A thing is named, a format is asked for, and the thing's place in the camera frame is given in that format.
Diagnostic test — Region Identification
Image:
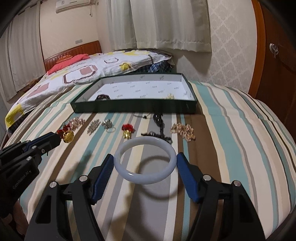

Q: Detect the dark green tray box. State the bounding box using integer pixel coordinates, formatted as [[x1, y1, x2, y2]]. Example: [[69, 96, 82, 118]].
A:
[[71, 73, 198, 114]]

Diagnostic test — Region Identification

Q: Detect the wall socket plate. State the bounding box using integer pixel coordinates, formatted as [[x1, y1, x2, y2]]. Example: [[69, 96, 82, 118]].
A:
[[75, 39, 83, 44]]

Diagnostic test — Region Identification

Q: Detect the white air conditioner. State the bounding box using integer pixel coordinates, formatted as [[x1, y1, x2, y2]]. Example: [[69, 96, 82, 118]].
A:
[[56, 0, 92, 14]]

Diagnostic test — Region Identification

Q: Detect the blue plaid blanket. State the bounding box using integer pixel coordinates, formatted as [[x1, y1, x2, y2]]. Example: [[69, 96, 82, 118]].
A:
[[135, 61, 173, 73]]

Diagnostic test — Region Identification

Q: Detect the white jade bangle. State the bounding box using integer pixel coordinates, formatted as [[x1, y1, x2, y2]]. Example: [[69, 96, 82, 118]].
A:
[[113, 136, 177, 185]]

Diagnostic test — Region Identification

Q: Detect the silver rhinestone bar brooch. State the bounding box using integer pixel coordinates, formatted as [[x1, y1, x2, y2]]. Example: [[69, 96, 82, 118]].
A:
[[87, 119, 100, 135]]

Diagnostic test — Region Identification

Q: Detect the metal cabinet handle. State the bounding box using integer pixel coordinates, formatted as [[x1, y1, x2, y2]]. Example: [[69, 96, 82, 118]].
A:
[[269, 43, 278, 58]]

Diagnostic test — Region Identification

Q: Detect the red pillow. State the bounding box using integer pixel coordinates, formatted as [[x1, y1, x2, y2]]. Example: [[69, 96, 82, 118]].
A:
[[47, 54, 90, 75]]

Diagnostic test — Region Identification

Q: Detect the dark red bead bracelet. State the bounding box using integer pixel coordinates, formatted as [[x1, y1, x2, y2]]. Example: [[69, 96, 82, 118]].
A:
[[94, 93, 112, 102]]

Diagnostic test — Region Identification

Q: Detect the cream window curtain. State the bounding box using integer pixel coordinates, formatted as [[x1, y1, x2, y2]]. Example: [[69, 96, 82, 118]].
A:
[[106, 0, 212, 53]]

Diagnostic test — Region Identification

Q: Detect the white patterned quilt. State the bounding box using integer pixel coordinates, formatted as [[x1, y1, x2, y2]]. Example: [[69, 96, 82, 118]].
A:
[[5, 50, 172, 129]]

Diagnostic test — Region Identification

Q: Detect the wooden cabinet door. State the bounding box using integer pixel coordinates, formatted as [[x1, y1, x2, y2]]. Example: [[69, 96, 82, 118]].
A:
[[248, 1, 295, 138]]

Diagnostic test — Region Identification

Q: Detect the black bead cord necklace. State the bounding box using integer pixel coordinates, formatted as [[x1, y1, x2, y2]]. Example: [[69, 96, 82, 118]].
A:
[[132, 112, 173, 144]]

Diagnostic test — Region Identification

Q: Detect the silver flower ring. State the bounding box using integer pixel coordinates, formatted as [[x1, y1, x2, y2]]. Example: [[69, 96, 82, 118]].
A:
[[101, 119, 117, 133]]

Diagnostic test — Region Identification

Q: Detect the left striped curtain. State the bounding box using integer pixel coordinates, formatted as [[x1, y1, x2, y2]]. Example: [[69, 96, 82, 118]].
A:
[[1, 1, 46, 101]]

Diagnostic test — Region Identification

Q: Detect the red knot gold pendant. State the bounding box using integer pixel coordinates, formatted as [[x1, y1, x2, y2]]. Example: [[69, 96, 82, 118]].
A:
[[57, 124, 74, 143]]

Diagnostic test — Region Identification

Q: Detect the gold pearl rhinestone brooch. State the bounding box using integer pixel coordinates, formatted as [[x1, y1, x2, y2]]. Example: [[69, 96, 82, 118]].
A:
[[68, 117, 85, 131]]

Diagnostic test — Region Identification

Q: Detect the red rose gold charm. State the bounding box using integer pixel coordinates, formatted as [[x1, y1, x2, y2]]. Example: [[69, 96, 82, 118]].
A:
[[121, 123, 134, 140]]

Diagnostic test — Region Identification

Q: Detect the wooden headboard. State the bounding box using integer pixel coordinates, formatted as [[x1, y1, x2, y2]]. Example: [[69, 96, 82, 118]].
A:
[[44, 41, 102, 71]]

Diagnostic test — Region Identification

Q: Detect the striped bed cover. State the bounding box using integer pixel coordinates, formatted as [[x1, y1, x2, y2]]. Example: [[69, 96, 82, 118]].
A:
[[9, 82, 295, 240]]

